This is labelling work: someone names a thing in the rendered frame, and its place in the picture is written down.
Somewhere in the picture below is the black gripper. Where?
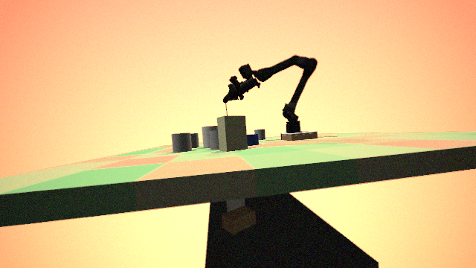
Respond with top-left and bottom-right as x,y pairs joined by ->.
223,81 -> 250,101

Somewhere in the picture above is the blue cylinder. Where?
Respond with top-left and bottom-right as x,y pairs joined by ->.
247,134 -> 259,146

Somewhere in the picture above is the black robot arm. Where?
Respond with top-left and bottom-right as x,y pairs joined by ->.
239,55 -> 318,133

